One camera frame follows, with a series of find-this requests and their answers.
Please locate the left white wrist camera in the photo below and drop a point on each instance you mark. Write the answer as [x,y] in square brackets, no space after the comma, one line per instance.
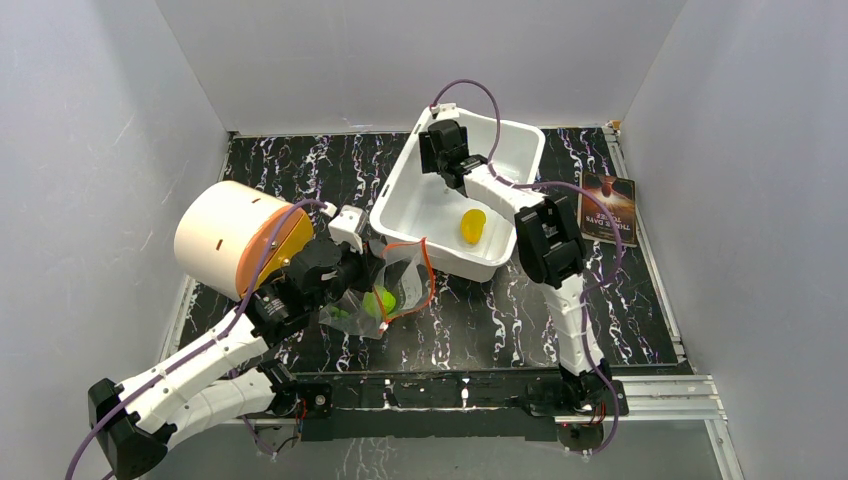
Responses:
[347,227]

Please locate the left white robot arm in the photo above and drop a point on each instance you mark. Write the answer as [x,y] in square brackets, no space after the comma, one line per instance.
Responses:
[137,421]

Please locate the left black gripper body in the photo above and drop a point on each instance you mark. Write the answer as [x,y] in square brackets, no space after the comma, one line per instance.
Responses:
[354,273]

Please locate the clear orange-zip bag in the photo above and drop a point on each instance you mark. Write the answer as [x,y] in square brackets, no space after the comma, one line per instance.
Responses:
[407,274]

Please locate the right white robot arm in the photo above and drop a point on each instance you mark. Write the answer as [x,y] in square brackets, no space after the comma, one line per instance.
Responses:
[552,253]

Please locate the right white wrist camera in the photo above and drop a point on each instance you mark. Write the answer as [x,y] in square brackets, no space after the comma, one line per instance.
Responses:
[443,111]

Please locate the white plastic bin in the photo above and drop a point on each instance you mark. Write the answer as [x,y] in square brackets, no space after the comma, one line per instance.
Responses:
[413,205]

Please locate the green wrinkled fruit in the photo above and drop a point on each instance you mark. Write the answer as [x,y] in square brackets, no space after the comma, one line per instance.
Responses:
[379,303]

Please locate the cream orange cylinder appliance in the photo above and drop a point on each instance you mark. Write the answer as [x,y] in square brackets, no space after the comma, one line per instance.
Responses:
[222,234]

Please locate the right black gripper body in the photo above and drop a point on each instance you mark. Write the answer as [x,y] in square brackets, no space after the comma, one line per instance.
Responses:
[436,145]

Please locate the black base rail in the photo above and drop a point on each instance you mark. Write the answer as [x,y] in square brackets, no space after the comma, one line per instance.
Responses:
[430,404]

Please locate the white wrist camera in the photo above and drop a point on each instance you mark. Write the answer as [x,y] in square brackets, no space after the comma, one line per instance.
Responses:
[443,111]
[347,227]

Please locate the dark purple mangosteen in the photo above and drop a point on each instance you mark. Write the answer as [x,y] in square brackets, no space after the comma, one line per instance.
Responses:
[339,314]

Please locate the dark cover book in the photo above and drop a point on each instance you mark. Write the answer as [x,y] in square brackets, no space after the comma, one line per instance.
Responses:
[615,194]

